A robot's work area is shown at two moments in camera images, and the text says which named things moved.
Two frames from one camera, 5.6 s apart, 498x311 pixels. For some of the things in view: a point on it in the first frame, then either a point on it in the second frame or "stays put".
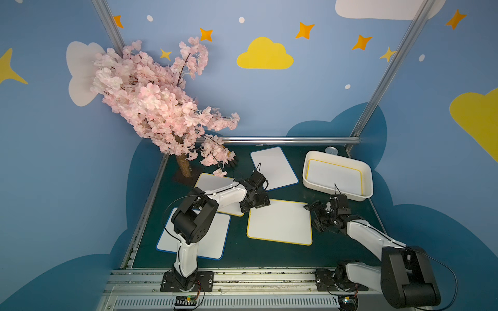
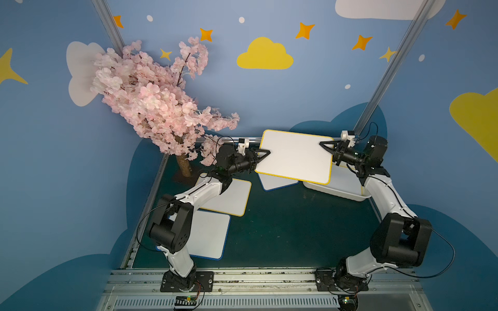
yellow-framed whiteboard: (282, 220) to (296, 155)
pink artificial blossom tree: (157, 98) stays put
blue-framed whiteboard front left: (214, 248) stays put
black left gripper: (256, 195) to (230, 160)
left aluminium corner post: (109, 24) stays put
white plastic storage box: (334, 175) stays put
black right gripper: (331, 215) to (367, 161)
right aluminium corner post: (390, 71) stays put
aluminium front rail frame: (139, 289) stays put
